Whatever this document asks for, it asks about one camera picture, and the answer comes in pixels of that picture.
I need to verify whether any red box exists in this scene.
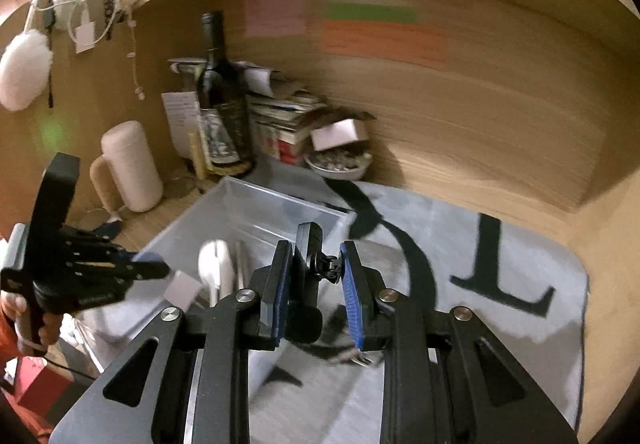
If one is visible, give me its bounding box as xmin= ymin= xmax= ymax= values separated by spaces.
xmin=15 ymin=356 xmax=76 ymax=417

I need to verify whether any orange sticky note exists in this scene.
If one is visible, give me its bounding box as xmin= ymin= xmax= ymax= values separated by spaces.
xmin=322 ymin=20 xmax=448 ymax=70

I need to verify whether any glass cup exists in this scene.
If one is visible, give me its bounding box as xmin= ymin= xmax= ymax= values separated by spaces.
xmin=167 ymin=58 xmax=208 ymax=92

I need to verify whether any cream mug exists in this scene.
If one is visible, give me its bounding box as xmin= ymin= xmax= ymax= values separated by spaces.
xmin=90 ymin=120 xmax=165 ymax=213

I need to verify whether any black phone holder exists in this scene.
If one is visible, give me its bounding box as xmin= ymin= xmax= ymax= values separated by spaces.
xmin=287 ymin=222 xmax=346 ymax=345

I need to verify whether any dark wine bottle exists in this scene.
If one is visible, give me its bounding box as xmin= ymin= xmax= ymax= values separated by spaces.
xmin=195 ymin=11 xmax=253 ymax=175

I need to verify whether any white bath puff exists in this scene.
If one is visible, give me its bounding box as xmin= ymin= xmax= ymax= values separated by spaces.
xmin=0 ymin=31 xmax=54 ymax=112

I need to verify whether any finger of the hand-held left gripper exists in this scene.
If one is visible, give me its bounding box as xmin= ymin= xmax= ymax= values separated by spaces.
xmin=65 ymin=266 xmax=171 ymax=297
xmin=62 ymin=226 xmax=168 ymax=272

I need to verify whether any stack of books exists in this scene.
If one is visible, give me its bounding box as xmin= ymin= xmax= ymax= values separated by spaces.
xmin=242 ymin=61 xmax=333 ymax=167

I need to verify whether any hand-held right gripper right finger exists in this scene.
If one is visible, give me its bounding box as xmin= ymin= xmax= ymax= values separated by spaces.
xmin=339 ymin=240 xmax=581 ymax=444

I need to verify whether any grey mat with black letters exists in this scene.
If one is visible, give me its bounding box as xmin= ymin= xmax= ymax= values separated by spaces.
xmin=245 ymin=159 xmax=591 ymax=444

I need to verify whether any green sticky note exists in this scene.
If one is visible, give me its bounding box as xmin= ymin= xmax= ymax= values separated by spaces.
xmin=325 ymin=1 xmax=418 ymax=24

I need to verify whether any black hanging strap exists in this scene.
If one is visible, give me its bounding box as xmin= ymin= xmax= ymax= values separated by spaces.
xmin=42 ymin=0 xmax=57 ymax=109

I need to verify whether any pink sticky note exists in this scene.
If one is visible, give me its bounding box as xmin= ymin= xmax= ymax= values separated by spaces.
xmin=244 ymin=0 xmax=308 ymax=37

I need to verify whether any white note paper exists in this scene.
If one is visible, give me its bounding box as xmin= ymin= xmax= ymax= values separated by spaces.
xmin=161 ymin=91 xmax=201 ymax=159

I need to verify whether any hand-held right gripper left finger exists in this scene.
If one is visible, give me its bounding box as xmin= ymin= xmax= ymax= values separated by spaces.
xmin=50 ymin=240 xmax=296 ymax=444

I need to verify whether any black lace band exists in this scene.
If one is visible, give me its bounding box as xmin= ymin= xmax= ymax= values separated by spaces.
xmin=95 ymin=0 xmax=118 ymax=42

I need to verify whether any bowl of pebbles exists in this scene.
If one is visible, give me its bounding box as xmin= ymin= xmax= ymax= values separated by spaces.
xmin=304 ymin=147 xmax=373 ymax=181

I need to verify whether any clear plastic box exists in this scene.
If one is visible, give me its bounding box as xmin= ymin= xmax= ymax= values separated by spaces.
xmin=75 ymin=175 xmax=357 ymax=375

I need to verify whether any white beaded cord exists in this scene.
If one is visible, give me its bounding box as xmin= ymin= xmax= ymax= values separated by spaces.
xmin=127 ymin=6 xmax=147 ymax=99

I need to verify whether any white cable with tag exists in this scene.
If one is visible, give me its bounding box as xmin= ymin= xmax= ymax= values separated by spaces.
xmin=74 ymin=0 xmax=99 ymax=55

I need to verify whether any white charger plug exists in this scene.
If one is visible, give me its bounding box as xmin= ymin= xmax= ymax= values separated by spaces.
xmin=164 ymin=272 xmax=202 ymax=311

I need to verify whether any small pink box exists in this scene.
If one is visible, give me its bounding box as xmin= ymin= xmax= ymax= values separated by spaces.
xmin=310 ymin=118 xmax=371 ymax=152

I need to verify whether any person's left hand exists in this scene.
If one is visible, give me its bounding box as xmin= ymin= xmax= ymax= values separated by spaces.
xmin=2 ymin=294 xmax=63 ymax=356

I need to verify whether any woven rope coaster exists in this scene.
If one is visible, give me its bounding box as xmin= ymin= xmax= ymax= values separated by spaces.
xmin=205 ymin=159 xmax=256 ymax=178

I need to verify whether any white oval handheld device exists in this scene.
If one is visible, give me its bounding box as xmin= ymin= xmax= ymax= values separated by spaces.
xmin=197 ymin=240 xmax=236 ymax=305

